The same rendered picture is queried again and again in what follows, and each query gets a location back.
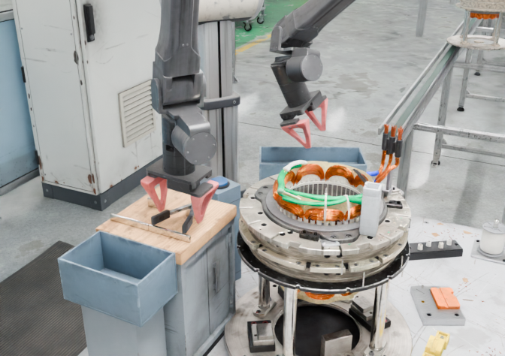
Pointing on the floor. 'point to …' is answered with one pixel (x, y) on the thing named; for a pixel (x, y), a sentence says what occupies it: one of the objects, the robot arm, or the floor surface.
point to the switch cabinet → (89, 82)
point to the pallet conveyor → (409, 122)
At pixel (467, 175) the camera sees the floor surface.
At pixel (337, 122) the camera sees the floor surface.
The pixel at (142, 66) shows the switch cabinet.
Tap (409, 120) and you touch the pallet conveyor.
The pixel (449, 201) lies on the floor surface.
